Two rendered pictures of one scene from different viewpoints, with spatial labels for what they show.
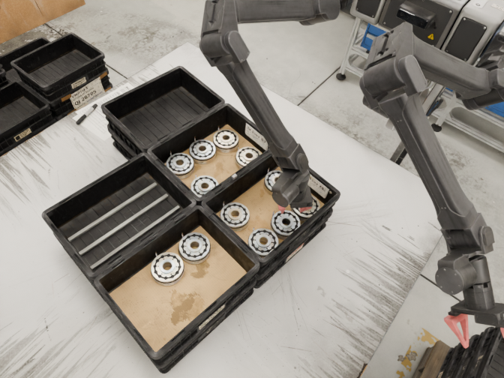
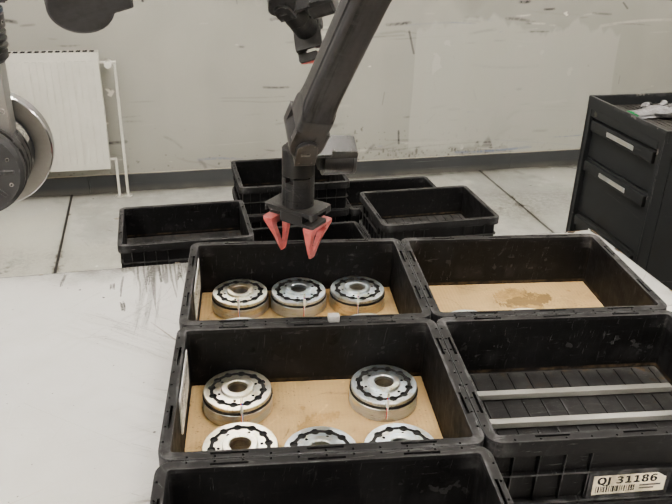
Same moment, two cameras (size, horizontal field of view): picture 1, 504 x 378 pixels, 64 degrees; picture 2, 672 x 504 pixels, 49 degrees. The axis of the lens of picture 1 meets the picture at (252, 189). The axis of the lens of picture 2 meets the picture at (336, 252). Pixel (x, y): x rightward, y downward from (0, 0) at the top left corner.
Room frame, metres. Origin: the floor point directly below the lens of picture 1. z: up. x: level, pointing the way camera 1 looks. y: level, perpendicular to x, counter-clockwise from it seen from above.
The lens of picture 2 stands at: (1.56, 0.75, 1.53)
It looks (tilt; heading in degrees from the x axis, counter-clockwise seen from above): 26 degrees down; 224
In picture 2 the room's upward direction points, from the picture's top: 2 degrees clockwise
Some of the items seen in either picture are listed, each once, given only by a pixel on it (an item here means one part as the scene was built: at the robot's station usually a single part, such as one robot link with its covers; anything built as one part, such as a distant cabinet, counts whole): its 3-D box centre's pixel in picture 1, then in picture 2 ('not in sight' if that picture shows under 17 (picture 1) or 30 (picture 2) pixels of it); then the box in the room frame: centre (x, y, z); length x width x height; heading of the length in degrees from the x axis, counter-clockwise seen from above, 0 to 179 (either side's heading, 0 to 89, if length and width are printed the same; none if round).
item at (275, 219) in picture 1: (286, 223); (298, 291); (0.73, -0.13, 0.86); 0.10 x 0.10 x 0.01
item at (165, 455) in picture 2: (214, 149); (315, 385); (0.96, 0.16, 0.92); 0.40 x 0.30 x 0.02; 140
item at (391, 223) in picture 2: not in sight; (422, 263); (-0.32, -0.62, 0.37); 0.40 x 0.30 x 0.45; 148
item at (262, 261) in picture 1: (272, 199); (301, 282); (0.77, -0.07, 0.92); 0.40 x 0.30 x 0.02; 140
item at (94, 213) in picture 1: (124, 217); (586, 402); (0.66, 0.41, 0.87); 0.40 x 0.30 x 0.11; 140
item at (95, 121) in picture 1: (115, 109); not in sight; (1.31, 0.68, 0.70); 0.33 x 0.23 x 0.01; 148
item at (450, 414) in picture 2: (214, 157); (315, 415); (0.96, 0.16, 0.87); 0.40 x 0.30 x 0.11; 140
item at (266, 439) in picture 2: (226, 138); (240, 447); (1.08, 0.13, 0.86); 0.10 x 0.10 x 0.01
